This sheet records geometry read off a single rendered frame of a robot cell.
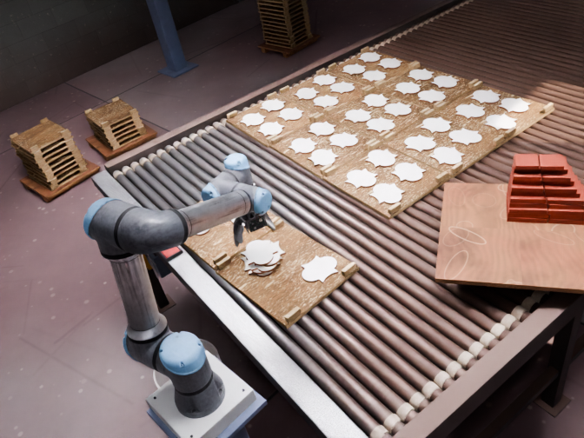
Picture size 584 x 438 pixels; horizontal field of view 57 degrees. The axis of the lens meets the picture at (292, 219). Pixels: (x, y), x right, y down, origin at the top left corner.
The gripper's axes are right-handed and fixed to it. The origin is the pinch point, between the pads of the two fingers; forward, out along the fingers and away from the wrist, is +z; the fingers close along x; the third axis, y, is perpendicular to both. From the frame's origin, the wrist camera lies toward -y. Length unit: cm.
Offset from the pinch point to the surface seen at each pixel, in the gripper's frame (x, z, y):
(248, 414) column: -28, 19, 51
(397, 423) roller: 6, 14, 79
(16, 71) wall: -93, 72, -511
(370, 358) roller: 11, 14, 57
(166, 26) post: 69, 54, -441
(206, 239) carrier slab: -13.7, 12.0, -25.6
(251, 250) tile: -2.2, 6.9, -2.2
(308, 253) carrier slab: 16.3, 12.0, 6.2
